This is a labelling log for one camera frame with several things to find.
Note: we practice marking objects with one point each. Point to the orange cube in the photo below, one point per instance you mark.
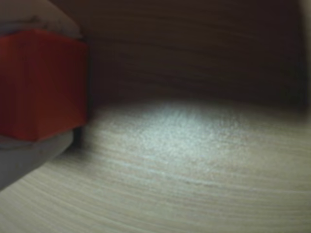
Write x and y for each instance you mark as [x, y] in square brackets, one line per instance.
[41, 85]

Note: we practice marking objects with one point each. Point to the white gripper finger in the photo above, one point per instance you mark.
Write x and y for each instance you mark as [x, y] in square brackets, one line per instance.
[36, 14]
[26, 157]

